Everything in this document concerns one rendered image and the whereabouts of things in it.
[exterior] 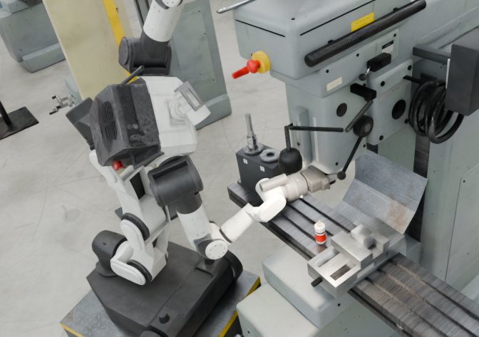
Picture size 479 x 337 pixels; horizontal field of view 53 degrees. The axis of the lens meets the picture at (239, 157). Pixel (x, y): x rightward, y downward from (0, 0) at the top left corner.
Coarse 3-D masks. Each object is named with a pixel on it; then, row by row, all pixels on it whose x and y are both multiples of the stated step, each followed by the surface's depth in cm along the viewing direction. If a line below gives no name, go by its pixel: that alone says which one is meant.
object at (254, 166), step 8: (240, 152) 214; (248, 152) 211; (256, 152) 210; (264, 152) 209; (272, 152) 208; (240, 160) 214; (248, 160) 210; (256, 160) 207; (264, 160) 204; (272, 160) 203; (240, 168) 218; (248, 168) 213; (256, 168) 209; (264, 168) 204; (272, 168) 201; (240, 176) 222; (248, 176) 217; (256, 176) 212; (264, 176) 208; (272, 176) 203; (248, 184) 221; (256, 184) 216
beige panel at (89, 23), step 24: (48, 0) 253; (72, 0) 261; (96, 0) 268; (120, 0) 277; (72, 24) 266; (96, 24) 274; (120, 24) 282; (72, 48) 271; (96, 48) 280; (72, 72) 280; (96, 72) 285; (120, 72) 295; (120, 216) 356
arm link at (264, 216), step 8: (272, 200) 160; (280, 200) 161; (248, 208) 165; (256, 208) 162; (264, 208) 161; (272, 208) 162; (280, 208) 163; (256, 216) 162; (264, 216) 162; (272, 216) 164
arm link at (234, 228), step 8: (240, 216) 165; (248, 216) 164; (216, 224) 170; (224, 224) 167; (232, 224) 165; (240, 224) 164; (248, 224) 165; (216, 232) 164; (224, 232) 165; (232, 232) 164; (240, 232) 165; (224, 240) 163; (232, 240) 166
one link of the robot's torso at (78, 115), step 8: (80, 104) 172; (88, 104) 174; (72, 112) 172; (80, 112) 172; (88, 112) 173; (72, 120) 174; (80, 120) 170; (88, 120) 170; (80, 128) 173; (88, 128) 169; (88, 136) 173
